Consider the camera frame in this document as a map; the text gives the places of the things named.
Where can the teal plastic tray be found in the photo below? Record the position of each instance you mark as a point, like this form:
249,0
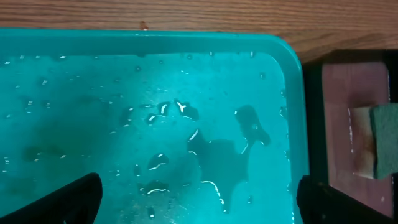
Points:
181,127

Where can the green scouring sponge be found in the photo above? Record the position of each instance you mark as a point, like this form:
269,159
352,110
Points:
374,140

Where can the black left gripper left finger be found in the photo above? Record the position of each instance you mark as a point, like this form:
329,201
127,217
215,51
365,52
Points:
76,202

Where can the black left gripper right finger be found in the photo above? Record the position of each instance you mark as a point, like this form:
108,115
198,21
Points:
322,204

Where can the black water tray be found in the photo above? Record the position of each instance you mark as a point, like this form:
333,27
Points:
351,105

